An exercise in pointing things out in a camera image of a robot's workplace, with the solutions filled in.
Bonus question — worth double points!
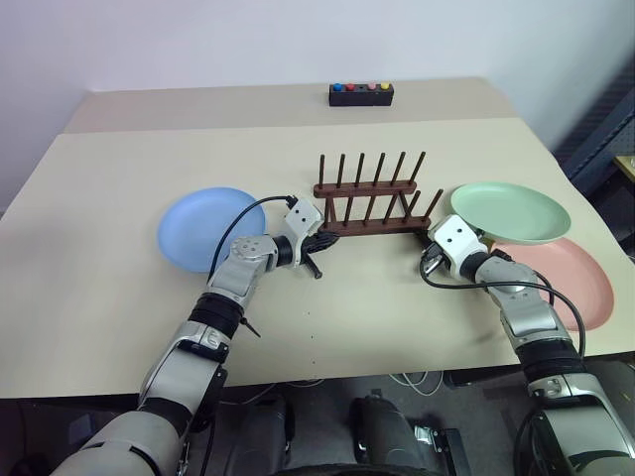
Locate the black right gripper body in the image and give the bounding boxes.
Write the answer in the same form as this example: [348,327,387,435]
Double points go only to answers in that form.
[420,243,447,277]

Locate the green plate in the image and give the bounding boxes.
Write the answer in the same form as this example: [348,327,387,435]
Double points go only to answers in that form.
[449,181,572,247]

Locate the blue plate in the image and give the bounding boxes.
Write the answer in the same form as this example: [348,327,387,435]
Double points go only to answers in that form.
[157,185,269,275]

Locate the pink plate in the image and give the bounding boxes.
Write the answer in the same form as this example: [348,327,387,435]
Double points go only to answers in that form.
[488,236,615,332]

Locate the brown wooden dish rack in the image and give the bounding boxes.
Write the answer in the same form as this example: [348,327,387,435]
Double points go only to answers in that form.
[312,151,445,238]

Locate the black button box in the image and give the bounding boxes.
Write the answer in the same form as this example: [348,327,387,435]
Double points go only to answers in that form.
[328,81,395,109]

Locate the dark rounded shape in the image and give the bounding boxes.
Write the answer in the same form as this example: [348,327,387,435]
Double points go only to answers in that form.
[348,392,417,470]

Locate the black metal shelf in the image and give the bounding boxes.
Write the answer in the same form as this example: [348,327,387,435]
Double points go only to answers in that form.
[554,63,635,249]

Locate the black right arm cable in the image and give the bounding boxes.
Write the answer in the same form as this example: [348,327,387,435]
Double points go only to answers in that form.
[419,250,589,358]

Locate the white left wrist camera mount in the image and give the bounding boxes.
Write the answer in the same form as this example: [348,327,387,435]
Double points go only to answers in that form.
[284,196,324,269]

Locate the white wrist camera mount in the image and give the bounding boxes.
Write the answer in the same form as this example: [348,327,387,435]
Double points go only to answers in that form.
[284,196,324,269]
[428,214,491,280]

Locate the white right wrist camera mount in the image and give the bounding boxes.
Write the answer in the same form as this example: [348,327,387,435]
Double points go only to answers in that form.
[428,214,491,280]

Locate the thin white cable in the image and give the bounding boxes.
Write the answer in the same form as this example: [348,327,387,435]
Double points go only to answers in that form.
[388,369,448,399]

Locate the silver metal bracket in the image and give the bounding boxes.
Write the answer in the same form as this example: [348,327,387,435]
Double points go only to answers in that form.
[413,424,471,476]

